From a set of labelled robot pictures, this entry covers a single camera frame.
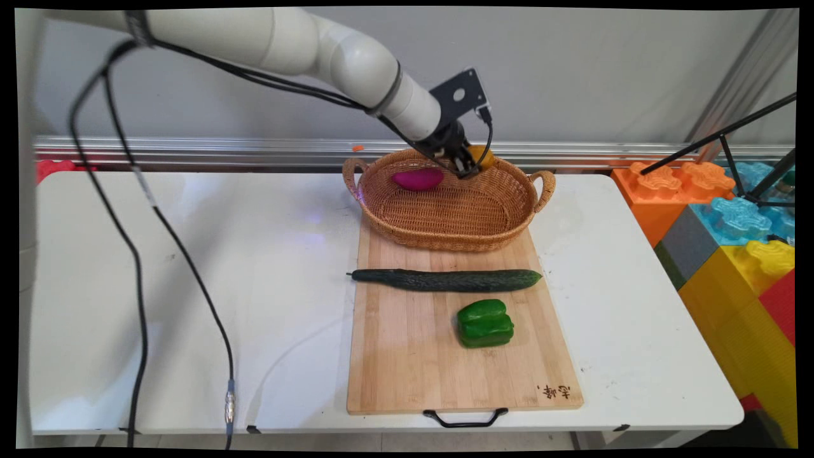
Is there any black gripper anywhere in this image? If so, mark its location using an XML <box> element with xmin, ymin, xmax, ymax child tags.
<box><xmin>417</xmin><ymin>120</ymin><xmax>485</xmax><ymax>181</ymax></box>

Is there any brown potato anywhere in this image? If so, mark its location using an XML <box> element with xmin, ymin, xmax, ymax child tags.
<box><xmin>468</xmin><ymin>145</ymin><xmax>497</xmax><ymax>171</ymax></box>

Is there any woven wicker basket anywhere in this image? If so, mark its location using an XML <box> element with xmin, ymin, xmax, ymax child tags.
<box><xmin>342</xmin><ymin>148</ymin><xmax>556</xmax><ymax>253</ymax></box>

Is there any purple sweet potato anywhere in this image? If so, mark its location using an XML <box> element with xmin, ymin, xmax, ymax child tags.
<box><xmin>390</xmin><ymin>167</ymin><xmax>445</xmax><ymax>192</ymax></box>

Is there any dark green cucumber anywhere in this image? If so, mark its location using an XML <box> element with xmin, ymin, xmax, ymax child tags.
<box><xmin>347</xmin><ymin>268</ymin><xmax>544</xmax><ymax>293</ymax></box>

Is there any green bell pepper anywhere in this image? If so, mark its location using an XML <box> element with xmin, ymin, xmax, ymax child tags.
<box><xmin>457</xmin><ymin>298</ymin><xmax>515</xmax><ymax>349</ymax></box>

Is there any bamboo cutting board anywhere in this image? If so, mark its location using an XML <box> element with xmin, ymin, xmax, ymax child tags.
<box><xmin>347</xmin><ymin>219</ymin><xmax>584</xmax><ymax>415</ymax></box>

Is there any orange giant building block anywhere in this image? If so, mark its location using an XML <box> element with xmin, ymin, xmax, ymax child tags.
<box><xmin>612</xmin><ymin>162</ymin><xmax>737</xmax><ymax>249</ymax></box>

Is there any grey giant building block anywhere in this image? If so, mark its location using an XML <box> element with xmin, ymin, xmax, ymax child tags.
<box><xmin>655</xmin><ymin>205</ymin><xmax>721</xmax><ymax>291</ymax></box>

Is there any black tripod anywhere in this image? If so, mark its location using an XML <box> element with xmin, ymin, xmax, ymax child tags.
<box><xmin>640</xmin><ymin>94</ymin><xmax>797</xmax><ymax>209</ymax></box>

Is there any blue giant building block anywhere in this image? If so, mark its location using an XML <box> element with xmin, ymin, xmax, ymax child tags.
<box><xmin>690</xmin><ymin>162</ymin><xmax>797</xmax><ymax>247</ymax></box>

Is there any yellow giant building block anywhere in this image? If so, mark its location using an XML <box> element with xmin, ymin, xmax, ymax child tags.
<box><xmin>679</xmin><ymin>240</ymin><xmax>798</xmax><ymax>448</ymax></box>

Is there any red giant building block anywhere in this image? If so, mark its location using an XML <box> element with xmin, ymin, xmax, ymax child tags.
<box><xmin>758</xmin><ymin>270</ymin><xmax>797</xmax><ymax>347</ymax></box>

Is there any red object behind table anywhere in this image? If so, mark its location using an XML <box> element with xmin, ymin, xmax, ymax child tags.
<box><xmin>36</xmin><ymin>159</ymin><xmax>97</xmax><ymax>186</ymax></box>

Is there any short black camera cable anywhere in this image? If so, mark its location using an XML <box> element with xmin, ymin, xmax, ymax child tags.
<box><xmin>477</xmin><ymin>107</ymin><xmax>495</xmax><ymax>170</ymax></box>

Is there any aluminium rail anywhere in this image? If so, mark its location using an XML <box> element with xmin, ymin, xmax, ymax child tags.
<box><xmin>33</xmin><ymin>135</ymin><xmax>796</xmax><ymax>172</ymax></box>

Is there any black cable with metal connector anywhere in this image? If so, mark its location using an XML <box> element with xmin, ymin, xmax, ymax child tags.
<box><xmin>102</xmin><ymin>39</ymin><xmax>357</xmax><ymax>450</ymax></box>

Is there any thick black cable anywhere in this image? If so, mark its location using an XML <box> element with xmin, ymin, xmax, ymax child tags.
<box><xmin>68</xmin><ymin>39</ymin><xmax>446</xmax><ymax>449</ymax></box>

